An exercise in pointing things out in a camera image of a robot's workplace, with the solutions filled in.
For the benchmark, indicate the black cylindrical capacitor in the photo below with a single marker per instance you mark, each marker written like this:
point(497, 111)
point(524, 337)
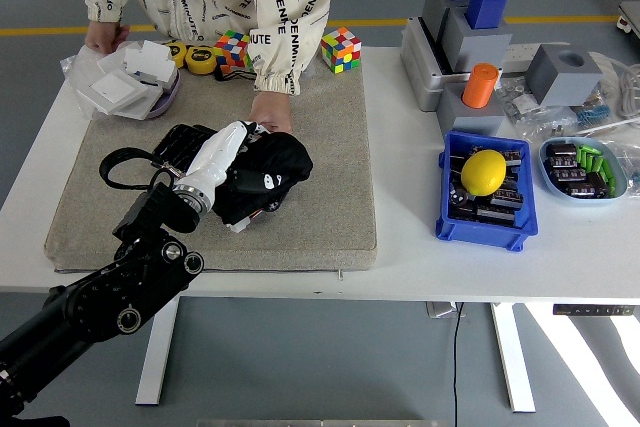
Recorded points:
point(564, 162)
point(587, 188)
point(459, 197)
point(495, 216)
point(512, 157)
point(567, 175)
point(507, 199)
point(561, 150)

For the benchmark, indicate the black table control panel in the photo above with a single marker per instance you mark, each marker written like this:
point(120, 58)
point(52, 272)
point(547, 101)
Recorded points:
point(592, 310)

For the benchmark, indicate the grey square holder block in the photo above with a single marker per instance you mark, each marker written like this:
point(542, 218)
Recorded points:
point(435, 9)
point(470, 119)
point(475, 47)

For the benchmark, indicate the large light grey enclosure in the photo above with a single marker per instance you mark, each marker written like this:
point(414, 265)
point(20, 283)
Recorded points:
point(417, 72)

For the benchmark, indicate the purple tray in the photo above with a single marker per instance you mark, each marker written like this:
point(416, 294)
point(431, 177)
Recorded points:
point(167, 99)

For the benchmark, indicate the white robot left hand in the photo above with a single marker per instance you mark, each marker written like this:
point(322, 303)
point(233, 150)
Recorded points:
point(212, 162)

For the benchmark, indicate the white table leg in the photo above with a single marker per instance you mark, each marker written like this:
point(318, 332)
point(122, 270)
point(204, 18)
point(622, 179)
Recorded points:
point(157, 357)
point(512, 357)

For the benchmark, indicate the blue plastic bottle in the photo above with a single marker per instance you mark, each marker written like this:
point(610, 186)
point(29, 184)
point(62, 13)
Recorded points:
point(486, 7)

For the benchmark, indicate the grey block with round hole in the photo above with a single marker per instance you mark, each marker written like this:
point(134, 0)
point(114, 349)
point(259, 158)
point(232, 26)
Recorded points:
point(560, 82)

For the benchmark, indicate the bundle of blue resistors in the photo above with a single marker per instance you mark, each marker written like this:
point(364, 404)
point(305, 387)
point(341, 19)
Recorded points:
point(592, 114)

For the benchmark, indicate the green cylindrical cell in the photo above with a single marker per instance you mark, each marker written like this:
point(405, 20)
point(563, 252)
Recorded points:
point(608, 174)
point(597, 163)
point(583, 154)

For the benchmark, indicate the person's left hand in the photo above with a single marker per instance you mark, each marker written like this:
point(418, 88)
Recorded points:
point(272, 112)

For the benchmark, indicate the person's right hand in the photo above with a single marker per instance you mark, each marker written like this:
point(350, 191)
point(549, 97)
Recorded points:
point(102, 36)

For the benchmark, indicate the clear flat plastic case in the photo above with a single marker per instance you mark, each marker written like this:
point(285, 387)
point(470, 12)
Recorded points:
point(142, 102)

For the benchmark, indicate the black rag with red tag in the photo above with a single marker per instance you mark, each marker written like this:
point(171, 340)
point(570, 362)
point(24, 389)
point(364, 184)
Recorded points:
point(280, 162)

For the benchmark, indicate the white cart corner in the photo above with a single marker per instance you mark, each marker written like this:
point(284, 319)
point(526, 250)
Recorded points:
point(630, 19)

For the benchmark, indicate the yellow lemon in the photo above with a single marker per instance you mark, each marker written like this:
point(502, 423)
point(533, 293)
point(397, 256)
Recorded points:
point(483, 173)

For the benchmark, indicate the yellow tape measure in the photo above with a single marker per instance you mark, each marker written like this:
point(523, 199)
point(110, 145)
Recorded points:
point(176, 53)
point(201, 59)

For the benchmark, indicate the clear bag of metal parts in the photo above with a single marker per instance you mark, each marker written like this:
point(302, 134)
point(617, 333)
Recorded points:
point(517, 102)

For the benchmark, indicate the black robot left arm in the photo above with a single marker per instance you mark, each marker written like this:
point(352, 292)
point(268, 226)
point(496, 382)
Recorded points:
point(125, 287)

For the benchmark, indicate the white power strip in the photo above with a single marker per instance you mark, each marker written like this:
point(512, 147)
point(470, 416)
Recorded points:
point(522, 54)

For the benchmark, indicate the white folded cardboard box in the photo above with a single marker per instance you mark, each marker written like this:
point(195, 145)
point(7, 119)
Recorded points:
point(150, 62)

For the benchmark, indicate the orange cylinder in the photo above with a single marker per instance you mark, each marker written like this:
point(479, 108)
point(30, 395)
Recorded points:
point(481, 87)

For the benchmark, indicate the grey box under table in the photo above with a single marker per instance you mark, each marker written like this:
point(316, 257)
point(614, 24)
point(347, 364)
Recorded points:
point(442, 309)

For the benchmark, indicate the crumpled clear plastic bag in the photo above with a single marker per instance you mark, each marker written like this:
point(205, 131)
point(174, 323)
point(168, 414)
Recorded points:
point(629, 162)

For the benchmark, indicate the light blue bowl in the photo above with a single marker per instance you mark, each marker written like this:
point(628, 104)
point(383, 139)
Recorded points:
point(617, 192)

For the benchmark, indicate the blue plastic bin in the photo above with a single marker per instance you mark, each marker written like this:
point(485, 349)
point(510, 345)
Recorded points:
point(527, 207)

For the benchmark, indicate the person's left forearm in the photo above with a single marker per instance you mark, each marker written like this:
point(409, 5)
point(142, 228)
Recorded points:
point(280, 57)

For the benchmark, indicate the multicoloured puzzle cube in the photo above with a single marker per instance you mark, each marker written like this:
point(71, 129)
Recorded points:
point(232, 49)
point(341, 49)

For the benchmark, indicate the clear bag of small screws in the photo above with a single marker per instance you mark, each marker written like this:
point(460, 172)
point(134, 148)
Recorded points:
point(552, 127)

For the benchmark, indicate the grey-brown mat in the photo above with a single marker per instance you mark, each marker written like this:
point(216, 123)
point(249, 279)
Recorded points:
point(320, 207)

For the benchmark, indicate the white square switch plate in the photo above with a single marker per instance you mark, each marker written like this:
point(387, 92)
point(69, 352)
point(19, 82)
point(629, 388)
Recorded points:
point(115, 89)

